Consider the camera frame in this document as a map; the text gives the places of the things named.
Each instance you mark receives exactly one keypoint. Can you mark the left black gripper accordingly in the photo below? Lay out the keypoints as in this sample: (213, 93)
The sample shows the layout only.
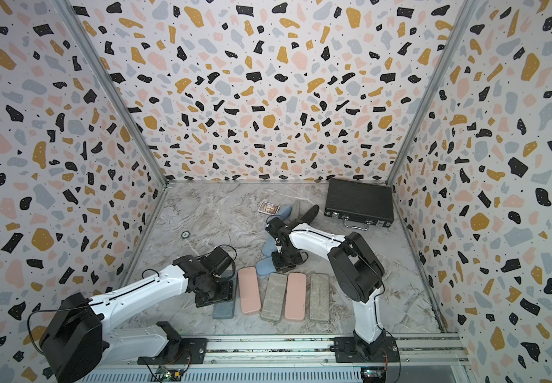
(227, 294)

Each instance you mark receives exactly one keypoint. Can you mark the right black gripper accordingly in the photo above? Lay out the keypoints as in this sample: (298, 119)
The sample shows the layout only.
(283, 268)

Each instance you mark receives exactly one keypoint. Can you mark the case with purple glasses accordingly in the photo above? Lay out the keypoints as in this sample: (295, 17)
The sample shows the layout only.
(269, 247)

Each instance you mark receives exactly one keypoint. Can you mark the grey case mint lining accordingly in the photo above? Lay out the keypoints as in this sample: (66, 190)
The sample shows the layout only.
(224, 310)

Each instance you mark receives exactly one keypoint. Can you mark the pink glasses case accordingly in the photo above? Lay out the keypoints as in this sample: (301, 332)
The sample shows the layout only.
(295, 297)
(250, 298)

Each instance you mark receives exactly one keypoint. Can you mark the blue case brown lining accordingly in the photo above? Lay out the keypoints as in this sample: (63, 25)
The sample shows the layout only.
(285, 212)

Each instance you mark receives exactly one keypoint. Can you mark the mint glasses case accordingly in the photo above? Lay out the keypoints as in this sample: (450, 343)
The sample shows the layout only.
(274, 298)

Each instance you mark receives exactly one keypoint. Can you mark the grey case with glasses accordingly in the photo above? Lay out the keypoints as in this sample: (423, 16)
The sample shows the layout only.
(296, 210)

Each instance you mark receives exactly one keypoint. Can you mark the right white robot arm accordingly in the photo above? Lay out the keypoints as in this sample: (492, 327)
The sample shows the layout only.
(358, 272)

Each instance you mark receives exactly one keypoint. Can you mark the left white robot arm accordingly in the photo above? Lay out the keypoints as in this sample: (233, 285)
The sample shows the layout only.
(85, 332)

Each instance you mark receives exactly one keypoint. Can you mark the playing card box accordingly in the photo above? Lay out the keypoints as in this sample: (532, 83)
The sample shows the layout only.
(268, 208)

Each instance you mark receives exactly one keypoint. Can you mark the black briefcase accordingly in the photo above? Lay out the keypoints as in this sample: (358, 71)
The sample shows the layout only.
(359, 204)

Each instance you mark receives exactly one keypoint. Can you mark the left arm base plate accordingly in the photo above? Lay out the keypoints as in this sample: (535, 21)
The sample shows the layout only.
(186, 351)

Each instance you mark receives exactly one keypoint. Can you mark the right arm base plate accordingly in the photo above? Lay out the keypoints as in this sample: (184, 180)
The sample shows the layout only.
(355, 350)

